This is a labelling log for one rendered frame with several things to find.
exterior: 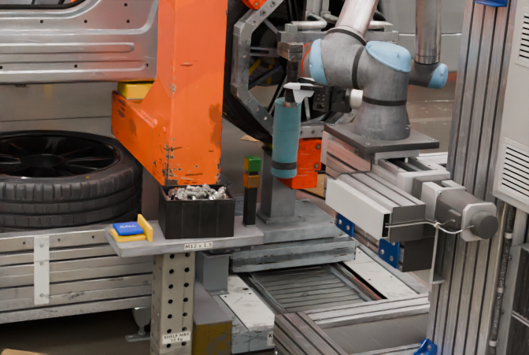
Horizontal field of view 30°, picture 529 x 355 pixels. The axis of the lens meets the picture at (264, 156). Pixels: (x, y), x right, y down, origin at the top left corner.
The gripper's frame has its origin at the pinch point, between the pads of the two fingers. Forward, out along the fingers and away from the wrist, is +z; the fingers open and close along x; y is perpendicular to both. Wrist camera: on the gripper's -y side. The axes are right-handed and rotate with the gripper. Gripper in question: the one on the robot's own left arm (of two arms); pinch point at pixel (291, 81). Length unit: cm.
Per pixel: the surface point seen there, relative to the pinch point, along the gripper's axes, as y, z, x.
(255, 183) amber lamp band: 24.4, -2.5, -32.1
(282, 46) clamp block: -10.6, 3.9, 0.3
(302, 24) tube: -17.4, -1.0, 3.5
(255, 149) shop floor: 83, 86, 191
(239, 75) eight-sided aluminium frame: 2.5, 21.2, 8.0
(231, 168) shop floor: 83, 84, 152
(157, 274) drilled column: 50, 18, -51
